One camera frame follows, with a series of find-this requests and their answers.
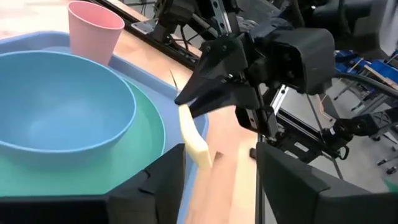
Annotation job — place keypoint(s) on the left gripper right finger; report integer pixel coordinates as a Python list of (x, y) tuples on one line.
[(311, 205)]

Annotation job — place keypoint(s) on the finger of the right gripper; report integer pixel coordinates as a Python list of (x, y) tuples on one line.
[(230, 98), (220, 62)]

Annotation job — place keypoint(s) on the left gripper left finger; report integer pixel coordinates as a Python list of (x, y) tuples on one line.
[(93, 211)]

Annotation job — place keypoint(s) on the teal round plate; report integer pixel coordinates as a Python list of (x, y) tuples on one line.
[(130, 161)]

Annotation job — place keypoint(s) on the blue bowl with label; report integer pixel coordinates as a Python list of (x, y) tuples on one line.
[(62, 102)]

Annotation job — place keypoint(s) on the pink plastic cup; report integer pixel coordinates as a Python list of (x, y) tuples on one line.
[(93, 37)]

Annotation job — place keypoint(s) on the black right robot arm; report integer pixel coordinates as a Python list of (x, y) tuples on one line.
[(177, 12)]

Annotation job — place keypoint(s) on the blue plastic tray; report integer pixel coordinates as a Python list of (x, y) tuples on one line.
[(149, 84)]

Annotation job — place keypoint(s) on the black wheeled stand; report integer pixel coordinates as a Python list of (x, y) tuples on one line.
[(367, 124)]

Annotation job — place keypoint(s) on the silver metal bracket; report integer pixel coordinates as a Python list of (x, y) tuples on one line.
[(143, 27)]

